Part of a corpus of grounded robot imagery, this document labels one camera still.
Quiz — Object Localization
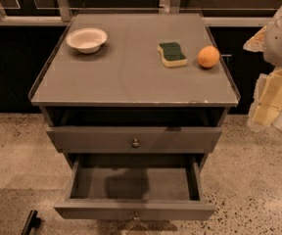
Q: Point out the grey drawer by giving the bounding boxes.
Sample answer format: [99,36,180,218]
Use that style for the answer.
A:
[55,154,215,220]
[47,126,221,154]

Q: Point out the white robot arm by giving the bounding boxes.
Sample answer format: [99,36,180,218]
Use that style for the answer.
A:
[243,6,282,132]

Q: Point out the grey drawer cabinet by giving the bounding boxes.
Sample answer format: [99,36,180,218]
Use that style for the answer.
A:
[27,13,242,174]

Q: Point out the grey top drawer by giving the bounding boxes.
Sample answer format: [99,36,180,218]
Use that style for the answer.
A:
[47,126,221,154]

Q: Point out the orange fruit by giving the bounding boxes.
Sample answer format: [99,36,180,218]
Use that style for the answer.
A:
[197,46,220,69]

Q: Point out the green yellow sponge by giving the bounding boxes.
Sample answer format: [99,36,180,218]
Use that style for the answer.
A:
[158,42,187,68]

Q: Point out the white bowl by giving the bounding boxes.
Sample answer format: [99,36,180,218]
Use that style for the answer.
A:
[66,28,108,54]

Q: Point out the black object on floor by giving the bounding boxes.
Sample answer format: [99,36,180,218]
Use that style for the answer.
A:
[21,210,41,235]

